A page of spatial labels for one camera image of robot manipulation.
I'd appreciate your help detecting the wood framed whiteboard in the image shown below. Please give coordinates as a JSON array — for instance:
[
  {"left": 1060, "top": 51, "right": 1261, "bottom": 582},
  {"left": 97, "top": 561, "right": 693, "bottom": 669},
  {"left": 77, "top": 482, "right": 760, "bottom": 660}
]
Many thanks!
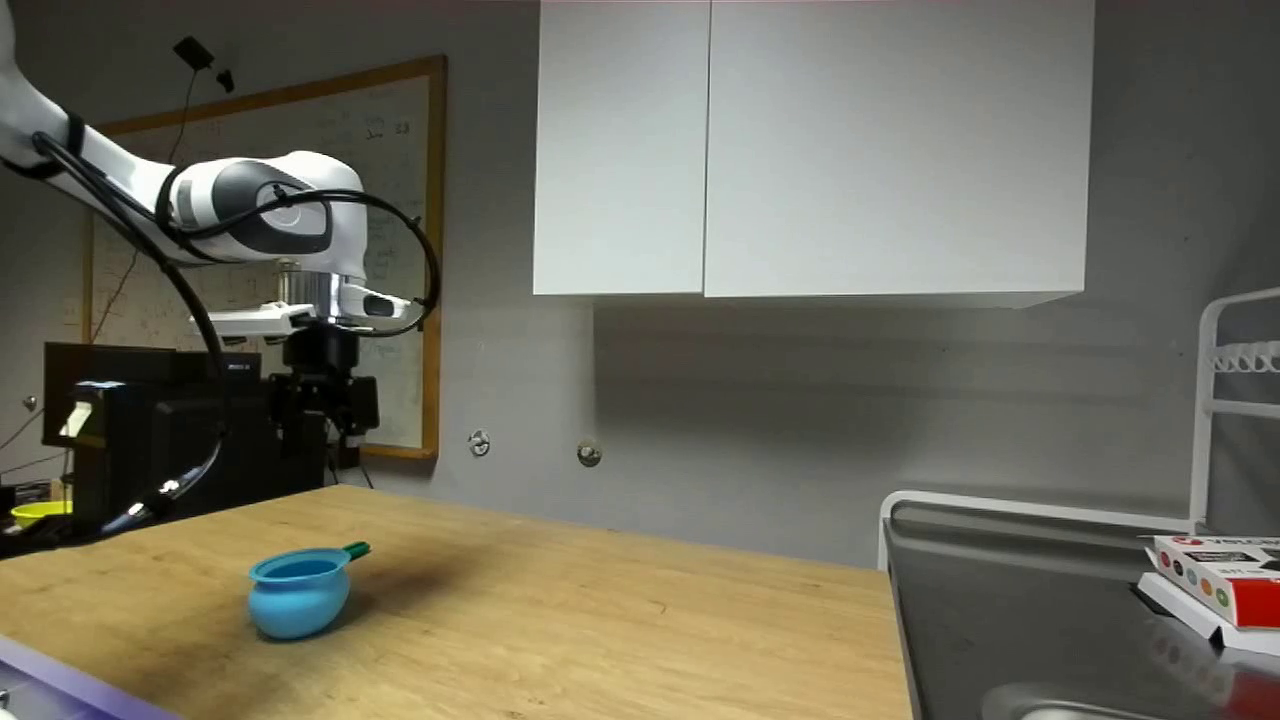
[{"left": 79, "top": 51, "right": 453, "bottom": 470}]

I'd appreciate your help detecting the red white box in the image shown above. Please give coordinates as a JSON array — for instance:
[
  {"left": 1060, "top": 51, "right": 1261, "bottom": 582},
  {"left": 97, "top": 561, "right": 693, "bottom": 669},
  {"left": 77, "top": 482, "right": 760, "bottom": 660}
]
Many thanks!
[{"left": 1137, "top": 536, "right": 1280, "bottom": 657}]

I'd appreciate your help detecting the round silver wall knob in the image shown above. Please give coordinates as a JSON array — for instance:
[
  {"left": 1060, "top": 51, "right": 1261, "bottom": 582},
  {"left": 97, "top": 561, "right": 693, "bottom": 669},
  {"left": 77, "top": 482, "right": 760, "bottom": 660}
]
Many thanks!
[{"left": 576, "top": 446, "right": 605, "bottom": 470}]

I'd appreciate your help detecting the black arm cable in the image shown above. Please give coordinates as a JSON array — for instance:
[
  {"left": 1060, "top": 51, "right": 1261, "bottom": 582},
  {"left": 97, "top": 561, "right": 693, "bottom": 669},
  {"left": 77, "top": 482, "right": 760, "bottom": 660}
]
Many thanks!
[{"left": 34, "top": 129, "right": 444, "bottom": 536}]

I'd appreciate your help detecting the white wall cabinet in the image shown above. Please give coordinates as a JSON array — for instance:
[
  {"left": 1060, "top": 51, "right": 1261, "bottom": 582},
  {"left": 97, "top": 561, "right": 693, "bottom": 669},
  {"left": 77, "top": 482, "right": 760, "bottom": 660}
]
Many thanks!
[{"left": 532, "top": 0, "right": 1095, "bottom": 304}]

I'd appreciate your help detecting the white wire rack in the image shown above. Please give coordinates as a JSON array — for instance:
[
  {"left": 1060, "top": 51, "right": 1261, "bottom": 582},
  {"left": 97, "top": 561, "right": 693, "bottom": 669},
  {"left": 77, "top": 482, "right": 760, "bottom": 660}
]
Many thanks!
[{"left": 875, "top": 289, "right": 1280, "bottom": 563}]

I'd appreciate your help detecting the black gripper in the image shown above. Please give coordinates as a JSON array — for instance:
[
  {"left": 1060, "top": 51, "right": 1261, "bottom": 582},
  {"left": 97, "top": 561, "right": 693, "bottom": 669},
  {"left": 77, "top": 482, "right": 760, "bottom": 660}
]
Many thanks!
[{"left": 267, "top": 324, "right": 379, "bottom": 466}]

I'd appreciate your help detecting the blue bowl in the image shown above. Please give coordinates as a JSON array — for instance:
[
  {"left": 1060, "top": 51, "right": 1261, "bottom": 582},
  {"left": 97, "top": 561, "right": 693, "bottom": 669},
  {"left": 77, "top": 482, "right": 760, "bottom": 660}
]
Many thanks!
[{"left": 246, "top": 550, "right": 350, "bottom": 639}]

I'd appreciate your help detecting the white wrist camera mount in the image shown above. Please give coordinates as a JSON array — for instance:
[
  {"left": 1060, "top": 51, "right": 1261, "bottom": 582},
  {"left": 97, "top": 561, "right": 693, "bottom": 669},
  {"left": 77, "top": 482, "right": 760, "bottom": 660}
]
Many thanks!
[{"left": 210, "top": 277, "right": 423, "bottom": 342}]

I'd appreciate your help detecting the small black wall camera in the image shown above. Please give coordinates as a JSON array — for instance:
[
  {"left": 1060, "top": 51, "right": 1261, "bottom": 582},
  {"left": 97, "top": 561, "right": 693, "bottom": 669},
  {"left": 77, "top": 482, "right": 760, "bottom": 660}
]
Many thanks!
[{"left": 173, "top": 36, "right": 234, "bottom": 91}]

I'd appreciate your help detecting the black equipment box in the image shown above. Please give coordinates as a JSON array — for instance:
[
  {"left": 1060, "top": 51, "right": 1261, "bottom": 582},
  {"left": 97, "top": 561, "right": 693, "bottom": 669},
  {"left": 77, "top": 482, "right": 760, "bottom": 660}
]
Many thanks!
[{"left": 44, "top": 346, "right": 323, "bottom": 536}]

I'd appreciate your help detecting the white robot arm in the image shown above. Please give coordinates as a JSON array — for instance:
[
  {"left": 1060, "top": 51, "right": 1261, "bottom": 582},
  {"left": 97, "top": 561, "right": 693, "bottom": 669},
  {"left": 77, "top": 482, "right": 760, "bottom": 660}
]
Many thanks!
[{"left": 0, "top": 6, "right": 373, "bottom": 362}]

